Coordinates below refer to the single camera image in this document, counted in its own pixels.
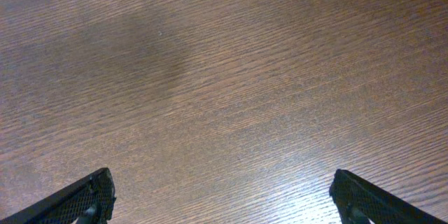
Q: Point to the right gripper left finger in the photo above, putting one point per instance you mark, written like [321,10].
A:
[89,200]

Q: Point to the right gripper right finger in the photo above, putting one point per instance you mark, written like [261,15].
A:
[360,201]

